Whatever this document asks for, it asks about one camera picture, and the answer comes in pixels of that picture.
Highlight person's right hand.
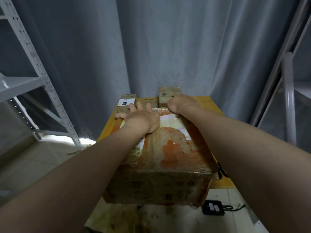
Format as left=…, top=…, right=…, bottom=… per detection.
left=166, top=95, right=204, bottom=117

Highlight person's left hand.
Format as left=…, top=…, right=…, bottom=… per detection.
left=115, top=101, right=161, bottom=135

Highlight medium brown cardboard box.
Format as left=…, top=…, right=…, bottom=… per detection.
left=158, top=86, right=184, bottom=108

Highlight small cardboard box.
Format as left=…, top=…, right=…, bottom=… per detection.
left=138, top=97, right=159, bottom=110

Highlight long white-labelled cardboard box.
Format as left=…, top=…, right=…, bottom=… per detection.
left=116, top=93, right=138, bottom=118

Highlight large orange print cardboard box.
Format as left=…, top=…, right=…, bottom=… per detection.
left=102, top=108, right=219, bottom=208

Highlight black-handled scissors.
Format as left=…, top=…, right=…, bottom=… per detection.
left=216, top=161, right=229, bottom=180

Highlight person's right forearm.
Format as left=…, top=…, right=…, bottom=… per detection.
left=177, top=104, right=311, bottom=233

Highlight person's left forearm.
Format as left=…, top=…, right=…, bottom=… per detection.
left=0, top=124, right=146, bottom=233

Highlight tape scraps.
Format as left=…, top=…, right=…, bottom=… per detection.
left=90, top=204, right=161, bottom=233

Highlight yellow wooden table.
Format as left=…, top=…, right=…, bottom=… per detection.
left=96, top=96, right=239, bottom=190

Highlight grey curtain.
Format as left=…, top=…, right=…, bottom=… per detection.
left=0, top=0, right=311, bottom=141

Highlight grey metal shelf unit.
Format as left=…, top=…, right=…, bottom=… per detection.
left=250, top=0, right=311, bottom=153
left=0, top=0, right=83, bottom=149

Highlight black power adapter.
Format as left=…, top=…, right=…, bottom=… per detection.
left=201, top=200, right=226, bottom=216

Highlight black adapter cable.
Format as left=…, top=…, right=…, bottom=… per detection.
left=224, top=204, right=248, bottom=212

